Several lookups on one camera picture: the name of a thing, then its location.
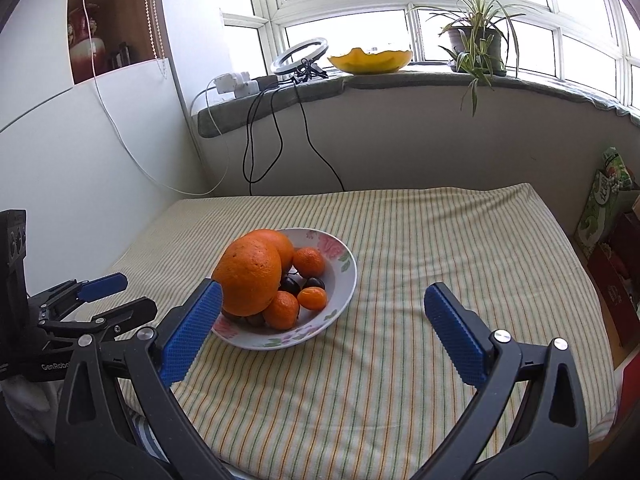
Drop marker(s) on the tangerine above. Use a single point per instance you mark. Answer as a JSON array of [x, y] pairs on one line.
[[281, 311], [309, 261]]

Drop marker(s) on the white power strip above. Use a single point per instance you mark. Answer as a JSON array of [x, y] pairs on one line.
[[247, 91]]

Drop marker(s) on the blue striped cloth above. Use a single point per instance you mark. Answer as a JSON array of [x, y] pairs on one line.
[[145, 430]]

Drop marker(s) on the striped table cloth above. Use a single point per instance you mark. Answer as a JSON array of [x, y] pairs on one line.
[[425, 240]]

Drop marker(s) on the green printed bag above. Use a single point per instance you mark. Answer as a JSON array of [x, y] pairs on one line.
[[600, 200]]

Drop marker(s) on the white window frame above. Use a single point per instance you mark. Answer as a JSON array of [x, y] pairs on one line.
[[345, 2]]

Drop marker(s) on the floral white plate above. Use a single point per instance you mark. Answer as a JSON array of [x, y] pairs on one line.
[[337, 285]]

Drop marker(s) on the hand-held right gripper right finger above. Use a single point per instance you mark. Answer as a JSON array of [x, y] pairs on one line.
[[455, 332]]

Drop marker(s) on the dark purple plum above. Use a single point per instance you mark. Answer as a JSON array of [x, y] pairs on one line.
[[315, 283], [290, 286]]

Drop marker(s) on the orange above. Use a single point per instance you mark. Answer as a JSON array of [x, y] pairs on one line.
[[285, 252], [247, 275]]

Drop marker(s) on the yellow bowl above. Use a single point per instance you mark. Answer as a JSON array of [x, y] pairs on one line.
[[370, 65]]

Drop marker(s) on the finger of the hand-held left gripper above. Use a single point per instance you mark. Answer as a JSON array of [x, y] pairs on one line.
[[125, 312], [102, 285]]

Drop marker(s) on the brown longan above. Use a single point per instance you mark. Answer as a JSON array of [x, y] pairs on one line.
[[254, 319]]

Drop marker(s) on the grey window sill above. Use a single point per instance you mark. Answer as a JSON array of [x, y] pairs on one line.
[[425, 79]]

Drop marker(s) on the orange kumquat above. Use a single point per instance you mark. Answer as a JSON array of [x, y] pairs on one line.
[[312, 298]]

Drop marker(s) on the red vase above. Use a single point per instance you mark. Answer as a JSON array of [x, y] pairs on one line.
[[85, 55]]

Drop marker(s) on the red box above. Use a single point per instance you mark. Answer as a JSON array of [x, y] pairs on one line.
[[615, 290]]

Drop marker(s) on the wooden wall niche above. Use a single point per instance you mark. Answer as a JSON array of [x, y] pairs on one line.
[[130, 10]]

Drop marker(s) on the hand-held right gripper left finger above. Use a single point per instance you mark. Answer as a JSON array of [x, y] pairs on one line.
[[192, 332]]

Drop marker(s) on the person's left hand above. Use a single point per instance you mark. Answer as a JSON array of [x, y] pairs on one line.
[[27, 402]]

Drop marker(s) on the potted spider plant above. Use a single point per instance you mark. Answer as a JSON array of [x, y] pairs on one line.
[[475, 40]]

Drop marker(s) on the white power adapter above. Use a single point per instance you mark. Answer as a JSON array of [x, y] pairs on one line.
[[227, 83]]

